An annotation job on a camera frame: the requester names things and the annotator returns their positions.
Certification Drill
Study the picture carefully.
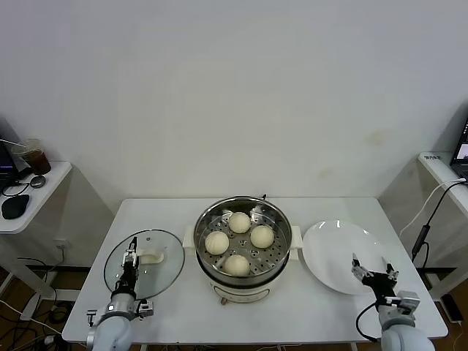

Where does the black laptop with lit screen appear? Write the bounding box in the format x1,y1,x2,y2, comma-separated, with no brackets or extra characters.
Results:
450,122,468,175

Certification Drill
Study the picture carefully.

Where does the black cable with adapter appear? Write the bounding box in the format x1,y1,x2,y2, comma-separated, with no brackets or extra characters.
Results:
412,181,468,261

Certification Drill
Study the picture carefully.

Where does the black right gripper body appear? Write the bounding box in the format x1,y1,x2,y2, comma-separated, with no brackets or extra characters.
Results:
364,271,399,300

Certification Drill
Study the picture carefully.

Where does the black floor power strip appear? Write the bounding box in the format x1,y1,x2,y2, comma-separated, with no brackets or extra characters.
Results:
440,294,464,323

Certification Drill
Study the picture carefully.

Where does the white steamed baozi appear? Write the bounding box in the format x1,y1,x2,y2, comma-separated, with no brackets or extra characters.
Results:
249,224,276,249
228,211,252,235
204,230,230,256
223,253,252,277

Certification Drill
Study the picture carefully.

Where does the cream electric pot base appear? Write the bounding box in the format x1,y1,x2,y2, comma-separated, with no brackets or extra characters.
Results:
197,252,290,306

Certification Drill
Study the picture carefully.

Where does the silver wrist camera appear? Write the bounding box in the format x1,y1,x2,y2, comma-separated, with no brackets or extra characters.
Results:
396,290,420,312
135,298,154,319

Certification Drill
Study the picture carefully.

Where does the white round plate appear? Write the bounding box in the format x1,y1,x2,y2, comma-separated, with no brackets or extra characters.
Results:
302,219,391,296

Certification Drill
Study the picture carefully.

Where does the white charging cable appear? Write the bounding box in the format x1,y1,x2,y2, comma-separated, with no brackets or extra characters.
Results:
399,178,468,238

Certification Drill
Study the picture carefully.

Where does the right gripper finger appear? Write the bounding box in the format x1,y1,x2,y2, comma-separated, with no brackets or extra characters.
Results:
380,255,400,282
350,252,371,285

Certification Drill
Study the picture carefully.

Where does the glass lid with cream handle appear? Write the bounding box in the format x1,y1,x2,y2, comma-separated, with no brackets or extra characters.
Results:
103,228,186,301

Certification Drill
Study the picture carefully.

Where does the dark laptop beside coffee cup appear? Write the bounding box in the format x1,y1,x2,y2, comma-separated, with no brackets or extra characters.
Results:
0,137,21,182

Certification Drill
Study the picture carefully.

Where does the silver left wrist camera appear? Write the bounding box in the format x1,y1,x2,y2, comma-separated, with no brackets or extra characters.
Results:
135,298,154,319

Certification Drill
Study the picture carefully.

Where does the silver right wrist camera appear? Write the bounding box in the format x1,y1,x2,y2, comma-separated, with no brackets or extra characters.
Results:
396,290,420,312

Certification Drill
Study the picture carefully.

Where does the white side table with mouse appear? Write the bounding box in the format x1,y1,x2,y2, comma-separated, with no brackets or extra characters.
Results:
0,159,116,321

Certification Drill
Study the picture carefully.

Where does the stainless steel steamer basket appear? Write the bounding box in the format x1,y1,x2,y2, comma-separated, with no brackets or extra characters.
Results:
182,196,304,290

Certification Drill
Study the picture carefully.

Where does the black computer mouse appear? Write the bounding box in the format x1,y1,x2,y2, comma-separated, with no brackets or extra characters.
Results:
1,194,30,220

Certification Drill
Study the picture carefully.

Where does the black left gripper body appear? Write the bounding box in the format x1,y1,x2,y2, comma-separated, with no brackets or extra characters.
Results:
113,265,140,295

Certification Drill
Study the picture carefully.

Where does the plastic cup of iced coffee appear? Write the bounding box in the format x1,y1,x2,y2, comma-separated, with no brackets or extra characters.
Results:
20,137,52,176

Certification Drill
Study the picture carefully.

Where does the black cable on side table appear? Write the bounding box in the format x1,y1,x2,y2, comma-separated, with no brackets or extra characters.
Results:
1,178,33,199

